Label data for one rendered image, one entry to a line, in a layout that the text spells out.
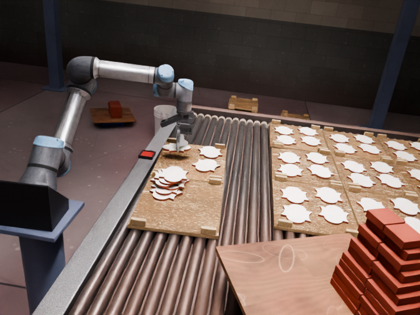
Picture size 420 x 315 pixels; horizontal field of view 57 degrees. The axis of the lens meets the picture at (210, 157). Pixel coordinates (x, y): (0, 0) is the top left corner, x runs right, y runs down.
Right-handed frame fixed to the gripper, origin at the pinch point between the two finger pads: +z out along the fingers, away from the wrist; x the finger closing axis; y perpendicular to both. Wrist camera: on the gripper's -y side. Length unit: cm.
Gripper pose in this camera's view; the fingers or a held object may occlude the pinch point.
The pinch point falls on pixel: (176, 147)
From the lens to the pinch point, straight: 202.5
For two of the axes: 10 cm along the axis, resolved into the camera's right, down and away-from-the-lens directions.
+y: 9.9, 0.7, 1.1
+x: -0.8, -3.5, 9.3
